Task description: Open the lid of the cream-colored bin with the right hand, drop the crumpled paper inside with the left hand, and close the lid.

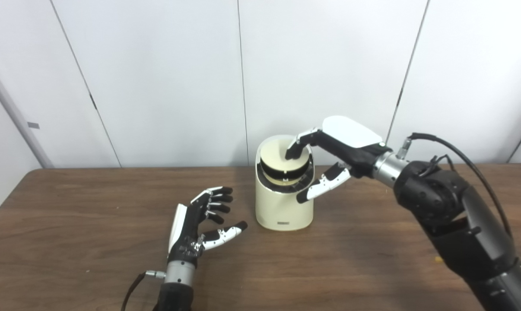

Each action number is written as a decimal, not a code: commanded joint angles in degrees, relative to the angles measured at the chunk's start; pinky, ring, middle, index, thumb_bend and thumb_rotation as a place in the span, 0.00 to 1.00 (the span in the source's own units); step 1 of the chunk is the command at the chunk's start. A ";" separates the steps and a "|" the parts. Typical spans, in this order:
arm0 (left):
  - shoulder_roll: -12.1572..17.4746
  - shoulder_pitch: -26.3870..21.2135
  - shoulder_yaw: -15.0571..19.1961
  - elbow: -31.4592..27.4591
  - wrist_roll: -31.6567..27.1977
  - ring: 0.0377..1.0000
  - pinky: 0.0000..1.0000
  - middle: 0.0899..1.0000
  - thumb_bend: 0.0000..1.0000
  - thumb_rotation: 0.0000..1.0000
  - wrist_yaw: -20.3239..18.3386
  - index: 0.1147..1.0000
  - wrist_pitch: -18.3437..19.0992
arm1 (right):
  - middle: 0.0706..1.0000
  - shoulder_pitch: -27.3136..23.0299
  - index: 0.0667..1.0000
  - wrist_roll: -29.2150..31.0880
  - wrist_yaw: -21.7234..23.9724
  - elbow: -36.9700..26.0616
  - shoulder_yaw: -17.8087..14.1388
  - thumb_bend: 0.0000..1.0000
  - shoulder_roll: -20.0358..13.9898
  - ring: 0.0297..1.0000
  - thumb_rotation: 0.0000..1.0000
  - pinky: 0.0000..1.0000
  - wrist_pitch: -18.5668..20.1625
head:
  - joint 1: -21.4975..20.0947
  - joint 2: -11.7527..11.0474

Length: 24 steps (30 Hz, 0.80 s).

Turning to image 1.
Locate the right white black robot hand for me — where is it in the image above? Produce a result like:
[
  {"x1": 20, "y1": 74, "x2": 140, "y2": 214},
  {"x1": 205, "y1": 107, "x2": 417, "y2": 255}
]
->
[{"x1": 285, "y1": 116, "x2": 393, "y2": 204}]

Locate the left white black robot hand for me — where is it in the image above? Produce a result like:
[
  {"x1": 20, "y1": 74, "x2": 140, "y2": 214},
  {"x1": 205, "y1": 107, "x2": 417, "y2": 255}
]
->
[{"x1": 167, "y1": 186, "x2": 248, "y2": 268}]

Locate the cream round bin lid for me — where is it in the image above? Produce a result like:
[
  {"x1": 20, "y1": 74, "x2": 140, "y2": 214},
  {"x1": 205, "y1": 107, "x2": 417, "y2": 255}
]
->
[{"x1": 260, "y1": 138, "x2": 309, "y2": 184}]

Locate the cream-colored desktop trash bin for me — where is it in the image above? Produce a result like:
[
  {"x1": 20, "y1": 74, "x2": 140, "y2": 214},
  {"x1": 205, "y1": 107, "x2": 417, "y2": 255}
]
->
[{"x1": 255, "y1": 134, "x2": 316, "y2": 231}]

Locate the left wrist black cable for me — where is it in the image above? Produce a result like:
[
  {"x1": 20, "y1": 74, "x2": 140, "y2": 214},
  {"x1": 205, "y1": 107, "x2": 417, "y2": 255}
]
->
[{"x1": 121, "y1": 270, "x2": 166, "y2": 311}]

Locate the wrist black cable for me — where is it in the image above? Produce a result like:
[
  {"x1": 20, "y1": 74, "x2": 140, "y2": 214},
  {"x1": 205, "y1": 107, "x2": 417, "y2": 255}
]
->
[
  {"x1": 121, "y1": 270, "x2": 166, "y2": 311},
  {"x1": 397, "y1": 133, "x2": 521, "y2": 277}
]

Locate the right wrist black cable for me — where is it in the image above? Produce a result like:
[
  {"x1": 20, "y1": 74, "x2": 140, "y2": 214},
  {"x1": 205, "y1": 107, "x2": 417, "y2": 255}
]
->
[{"x1": 397, "y1": 133, "x2": 521, "y2": 277}]

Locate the gray wall corner post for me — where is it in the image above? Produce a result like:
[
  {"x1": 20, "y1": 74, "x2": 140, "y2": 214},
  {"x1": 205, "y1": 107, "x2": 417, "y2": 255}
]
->
[{"x1": 0, "y1": 56, "x2": 54, "y2": 169}]

